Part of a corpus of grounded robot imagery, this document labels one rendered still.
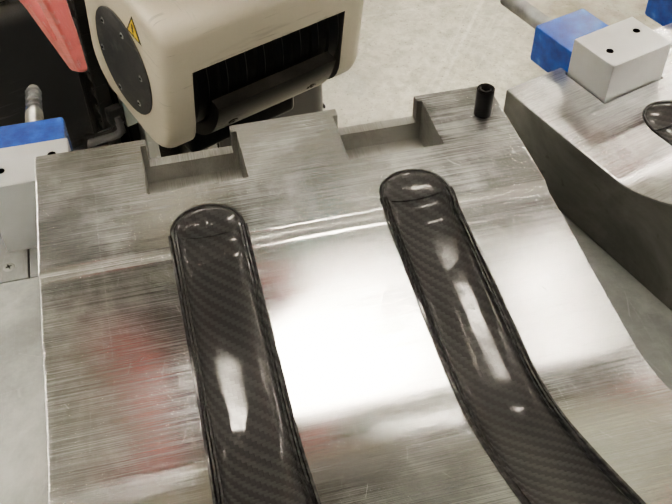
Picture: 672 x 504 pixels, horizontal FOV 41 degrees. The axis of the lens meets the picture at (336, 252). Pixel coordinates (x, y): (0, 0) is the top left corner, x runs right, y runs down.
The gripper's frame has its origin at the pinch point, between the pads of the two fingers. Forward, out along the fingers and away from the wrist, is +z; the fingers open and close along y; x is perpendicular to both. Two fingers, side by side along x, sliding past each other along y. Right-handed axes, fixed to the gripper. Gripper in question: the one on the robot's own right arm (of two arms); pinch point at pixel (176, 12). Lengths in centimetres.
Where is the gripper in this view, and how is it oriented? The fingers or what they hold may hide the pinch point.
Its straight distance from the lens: 40.9
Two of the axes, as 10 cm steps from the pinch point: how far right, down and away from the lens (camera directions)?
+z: 2.7, 8.7, 4.0
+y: 8.1, -4.3, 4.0
